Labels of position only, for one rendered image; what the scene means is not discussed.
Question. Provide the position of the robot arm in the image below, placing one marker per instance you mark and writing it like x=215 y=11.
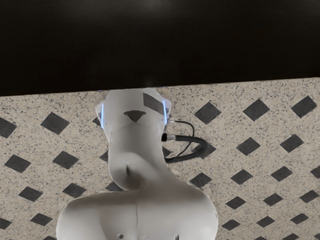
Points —
x=135 y=160

